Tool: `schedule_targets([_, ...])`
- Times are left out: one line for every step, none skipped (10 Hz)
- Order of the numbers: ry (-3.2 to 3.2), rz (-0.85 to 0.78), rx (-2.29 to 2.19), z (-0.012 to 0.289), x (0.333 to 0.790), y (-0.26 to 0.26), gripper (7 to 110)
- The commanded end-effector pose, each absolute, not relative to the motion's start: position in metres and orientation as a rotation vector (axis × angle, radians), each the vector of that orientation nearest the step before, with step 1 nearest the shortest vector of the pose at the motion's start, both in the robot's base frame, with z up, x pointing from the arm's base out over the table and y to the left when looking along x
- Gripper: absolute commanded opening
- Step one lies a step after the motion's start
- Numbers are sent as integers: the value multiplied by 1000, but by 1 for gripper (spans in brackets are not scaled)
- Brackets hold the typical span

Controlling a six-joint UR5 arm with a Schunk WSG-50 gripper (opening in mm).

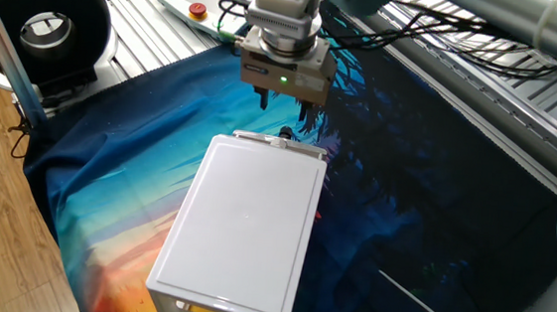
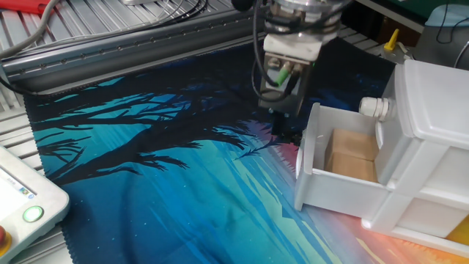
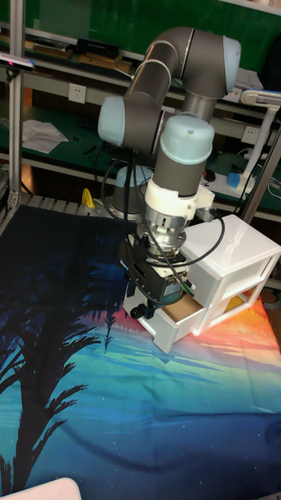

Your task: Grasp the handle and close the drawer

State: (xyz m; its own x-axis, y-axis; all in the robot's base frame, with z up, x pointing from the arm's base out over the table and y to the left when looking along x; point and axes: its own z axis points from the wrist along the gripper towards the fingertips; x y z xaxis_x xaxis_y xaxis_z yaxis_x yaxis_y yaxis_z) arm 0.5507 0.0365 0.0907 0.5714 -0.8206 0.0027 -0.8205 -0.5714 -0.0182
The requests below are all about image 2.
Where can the yellow capped bottle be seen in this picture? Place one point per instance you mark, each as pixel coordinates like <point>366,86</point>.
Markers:
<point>392,42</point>

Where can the yellow item in drawer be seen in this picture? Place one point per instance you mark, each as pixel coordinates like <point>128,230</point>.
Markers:
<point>459,232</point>

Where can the red flat object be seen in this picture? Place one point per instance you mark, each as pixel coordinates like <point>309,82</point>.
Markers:
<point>22,5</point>

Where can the tree print table cloth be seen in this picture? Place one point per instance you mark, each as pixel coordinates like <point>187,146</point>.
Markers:
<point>183,205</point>

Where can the grey Schunk gripper body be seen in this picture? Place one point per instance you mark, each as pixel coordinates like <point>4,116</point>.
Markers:
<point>303,89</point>

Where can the white teach pendant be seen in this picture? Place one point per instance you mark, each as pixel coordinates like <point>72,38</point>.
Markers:
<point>33,205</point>

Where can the white drawer with black knob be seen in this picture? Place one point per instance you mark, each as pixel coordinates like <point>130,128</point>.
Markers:
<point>340,194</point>

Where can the dark grey aluminium rail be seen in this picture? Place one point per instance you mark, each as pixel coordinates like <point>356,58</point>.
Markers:
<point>128,58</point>

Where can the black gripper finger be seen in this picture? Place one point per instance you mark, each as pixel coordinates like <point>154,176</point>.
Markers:
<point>280,124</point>

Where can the white drawer knob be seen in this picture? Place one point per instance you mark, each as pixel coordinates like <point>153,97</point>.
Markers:
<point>373,107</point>

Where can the white plastic drawer cabinet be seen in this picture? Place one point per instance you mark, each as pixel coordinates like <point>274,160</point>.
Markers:
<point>432,121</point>

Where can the black drawer knob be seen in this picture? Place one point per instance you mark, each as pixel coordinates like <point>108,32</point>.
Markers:
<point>298,138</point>

